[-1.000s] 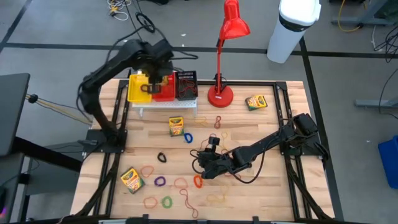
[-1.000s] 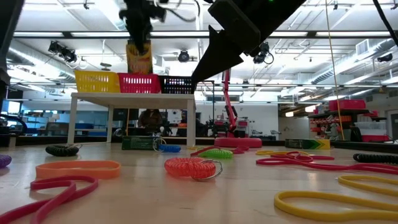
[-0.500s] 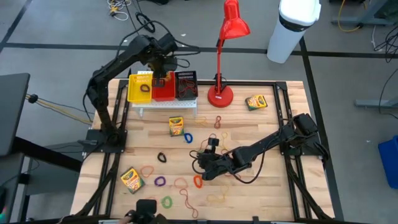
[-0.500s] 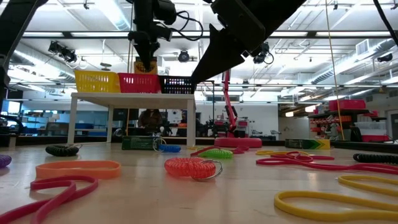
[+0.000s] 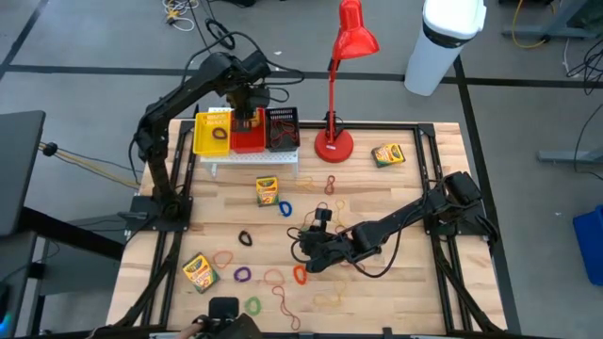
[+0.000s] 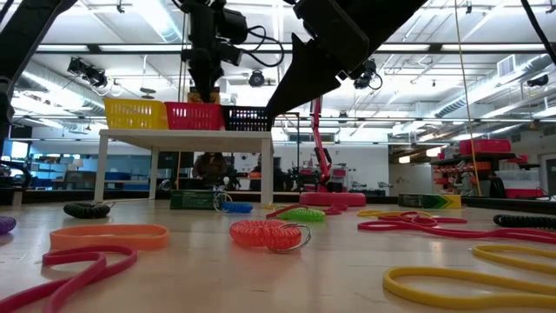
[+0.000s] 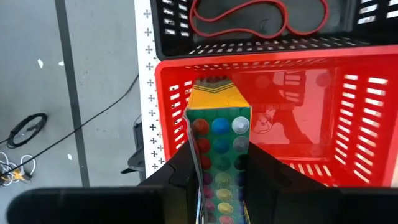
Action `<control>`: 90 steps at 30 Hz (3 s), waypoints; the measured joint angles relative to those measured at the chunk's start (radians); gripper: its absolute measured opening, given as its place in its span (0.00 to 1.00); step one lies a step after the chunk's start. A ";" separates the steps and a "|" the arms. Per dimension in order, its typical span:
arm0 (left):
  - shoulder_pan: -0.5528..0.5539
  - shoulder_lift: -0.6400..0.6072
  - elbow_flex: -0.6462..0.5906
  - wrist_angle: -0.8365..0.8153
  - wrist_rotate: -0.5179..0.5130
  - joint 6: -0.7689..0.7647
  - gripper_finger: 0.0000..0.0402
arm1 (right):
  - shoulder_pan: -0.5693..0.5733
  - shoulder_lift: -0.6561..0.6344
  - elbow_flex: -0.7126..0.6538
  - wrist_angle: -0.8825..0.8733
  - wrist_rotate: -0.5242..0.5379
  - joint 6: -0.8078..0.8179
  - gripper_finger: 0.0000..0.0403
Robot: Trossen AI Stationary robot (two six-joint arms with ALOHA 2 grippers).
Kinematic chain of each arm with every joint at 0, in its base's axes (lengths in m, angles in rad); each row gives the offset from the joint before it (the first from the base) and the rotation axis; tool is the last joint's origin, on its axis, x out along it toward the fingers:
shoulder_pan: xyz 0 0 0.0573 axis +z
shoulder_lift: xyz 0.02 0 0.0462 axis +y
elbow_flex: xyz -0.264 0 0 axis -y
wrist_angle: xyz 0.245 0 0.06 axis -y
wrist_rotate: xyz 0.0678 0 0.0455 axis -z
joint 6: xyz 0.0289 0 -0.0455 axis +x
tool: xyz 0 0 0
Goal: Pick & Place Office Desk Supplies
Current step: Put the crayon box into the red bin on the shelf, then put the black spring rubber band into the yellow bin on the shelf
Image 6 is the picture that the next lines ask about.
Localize background robot station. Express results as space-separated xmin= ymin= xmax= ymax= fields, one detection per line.
xmin=288 ymin=147 xmax=348 ymax=193

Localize red desk lamp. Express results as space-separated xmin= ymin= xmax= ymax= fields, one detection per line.
xmin=298 ymin=96 xmax=368 ymax=208

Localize black storage rack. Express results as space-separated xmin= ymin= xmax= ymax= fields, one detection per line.
xmin=429 ymin=151 xmax=544 ymax=201

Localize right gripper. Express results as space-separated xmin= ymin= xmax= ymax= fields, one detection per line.
xmin=265 ymin=0 xmax=429 ymax=117

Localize white perforated metal riser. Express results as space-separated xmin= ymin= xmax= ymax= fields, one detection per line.
xmin=94 ymin=128 xmax=275 ymax=207

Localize red storage bin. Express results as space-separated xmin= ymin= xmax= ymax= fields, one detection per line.
xmin=506 ymin=188 xmax=545 ymax=200
xmin=459 ymin=138 xmax=513 ymax=157

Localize yellow hanging cable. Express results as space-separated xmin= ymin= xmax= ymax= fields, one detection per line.
xmin=453 ymin=0 xmax=483 ymax=196

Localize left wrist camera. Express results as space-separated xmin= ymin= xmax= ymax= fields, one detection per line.
xmin=216 ymin=43 xmax=243 ymax=66

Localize green coil wrist keychain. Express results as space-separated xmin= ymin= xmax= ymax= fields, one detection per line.
xmin=277 ymin=207 xmax=327 ymax=223

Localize black background monitor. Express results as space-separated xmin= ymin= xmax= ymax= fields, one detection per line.
xmin=156 ymin=150 xmax=195 ymax=170

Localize person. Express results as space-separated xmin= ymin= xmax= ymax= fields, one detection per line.
xmin=192 ymin=151 xmax=230 ymax=191
xmin=248 ymin=154 xmax=291 ymax=192

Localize blue storage shelving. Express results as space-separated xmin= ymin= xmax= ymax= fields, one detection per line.
xmin=8 ymin=150 xmax=103 ymax=192

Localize red plastic basket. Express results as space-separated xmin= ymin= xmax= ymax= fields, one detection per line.
xmin=162 ymin=101 xmax=226 ymax=131

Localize orange rubber band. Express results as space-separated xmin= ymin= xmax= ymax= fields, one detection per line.
xmin=49 ymin=223 xmax=171 ymax=252

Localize black coil wrist keychain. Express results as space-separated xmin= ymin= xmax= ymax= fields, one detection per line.
xmin=493 ymin=213 xmax=556 ymax=230
xmin=63 ymin=200 xmax=117 ymax=220

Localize white storage bins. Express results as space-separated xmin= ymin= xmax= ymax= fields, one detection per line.
xmin=494 ymin=169 xmax=539 ymax=190

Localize black ceiling fixture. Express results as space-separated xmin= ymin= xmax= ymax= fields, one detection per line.
xmin=526 ymin=73 xmax=551 ymax=88

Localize ceiling air vent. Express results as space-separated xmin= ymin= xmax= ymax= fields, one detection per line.
xmin=496 ymin=54 xmax=519 ymax=78

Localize blue coil wrist keychain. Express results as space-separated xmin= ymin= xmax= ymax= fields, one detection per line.
xmin=213 ymin=192 xmax=254 ymax=215

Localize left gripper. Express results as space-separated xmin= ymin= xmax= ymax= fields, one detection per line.
xmin=182 ymin=8 xmax=225 ymax=103

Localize black ceiling dome camera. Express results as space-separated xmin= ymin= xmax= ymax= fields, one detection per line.
xmin=248 ymin=69 xmax=267 ymax=89

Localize black plastic basket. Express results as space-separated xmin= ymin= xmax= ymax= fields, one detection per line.
xmin=221 ymin=105 xmax=275 ymax=132

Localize yellow plastic basket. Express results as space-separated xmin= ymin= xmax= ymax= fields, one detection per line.
xmin=103 ymin=97 xmax=169 ymax=130

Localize orange coil wrist keychain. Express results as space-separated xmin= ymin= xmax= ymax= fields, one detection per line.
xmin=228 ymin=217 xmax=313 ymax=256

